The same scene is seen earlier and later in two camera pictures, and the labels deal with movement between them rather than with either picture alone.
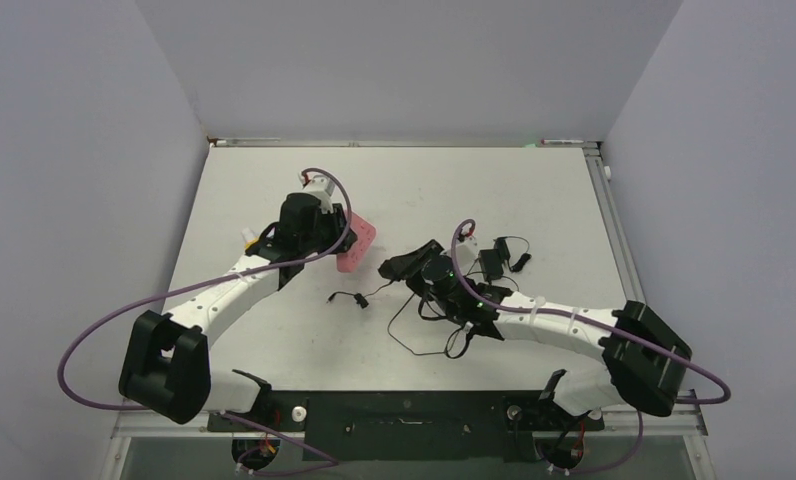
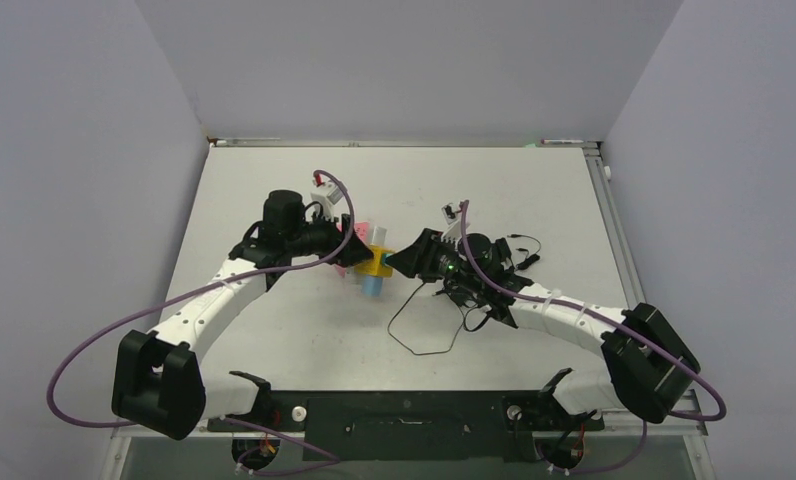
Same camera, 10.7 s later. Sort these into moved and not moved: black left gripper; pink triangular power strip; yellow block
Moved: yellow block
Not moved: pink triangular power strip; black left gripper
